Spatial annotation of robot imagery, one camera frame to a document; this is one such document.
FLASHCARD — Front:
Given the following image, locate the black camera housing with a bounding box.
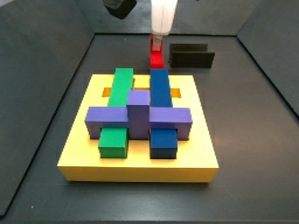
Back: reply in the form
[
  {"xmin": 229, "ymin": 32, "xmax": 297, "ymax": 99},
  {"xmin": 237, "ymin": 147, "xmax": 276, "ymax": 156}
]
[{"xmin": 103, "ymin": 0, "xmax": 137, "ymax": 19}]

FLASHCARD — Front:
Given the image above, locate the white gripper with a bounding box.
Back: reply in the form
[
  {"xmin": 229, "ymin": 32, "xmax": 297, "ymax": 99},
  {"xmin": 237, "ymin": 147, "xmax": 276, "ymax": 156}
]
[{"xmin": 151, "ymin": 0, "xmax": 178, "ymax": 51}]

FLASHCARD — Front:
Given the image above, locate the green long block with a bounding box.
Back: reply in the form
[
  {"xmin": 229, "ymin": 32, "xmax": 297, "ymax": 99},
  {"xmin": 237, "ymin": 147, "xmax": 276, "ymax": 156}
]
[{"xmin": 98, "ymin": 68, "xmax": 134, "ymax": 158}]

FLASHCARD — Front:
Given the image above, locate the blue long block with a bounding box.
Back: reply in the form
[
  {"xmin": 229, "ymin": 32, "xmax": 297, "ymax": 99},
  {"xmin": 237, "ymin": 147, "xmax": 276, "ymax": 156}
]
[{"xmin": 150, "ymin": 68, "xmax": 178, "ymax": 159}]

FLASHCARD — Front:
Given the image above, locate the red cross-shaped block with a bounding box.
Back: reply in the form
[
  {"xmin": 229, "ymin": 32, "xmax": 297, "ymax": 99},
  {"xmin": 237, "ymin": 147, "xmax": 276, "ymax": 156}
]
[{"xmin": 150, "ymin": 35, "xmax": 165, "ymax": 68}]

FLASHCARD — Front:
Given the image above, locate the purple cross-shaped block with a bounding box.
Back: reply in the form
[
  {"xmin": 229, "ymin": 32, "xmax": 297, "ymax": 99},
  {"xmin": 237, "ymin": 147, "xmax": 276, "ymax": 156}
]
[{"xmin": 86, "ymin": 90, "xmax": 193, "ymax": 141}]

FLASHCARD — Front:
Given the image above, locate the yellow puzzle base board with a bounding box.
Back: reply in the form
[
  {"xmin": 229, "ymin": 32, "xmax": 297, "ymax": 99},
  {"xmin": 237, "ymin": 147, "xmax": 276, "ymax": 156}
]
[{"xmin": 58, "ymin": 69, "xmax": 220, "ymax": 183}]

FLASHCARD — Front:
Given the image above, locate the black angled block holder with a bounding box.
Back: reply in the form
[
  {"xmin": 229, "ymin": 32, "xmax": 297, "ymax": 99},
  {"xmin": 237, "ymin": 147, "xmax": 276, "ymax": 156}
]
[{"xmin": 170, "ymin": 44, "xmax": 216, "ymax": 68}]

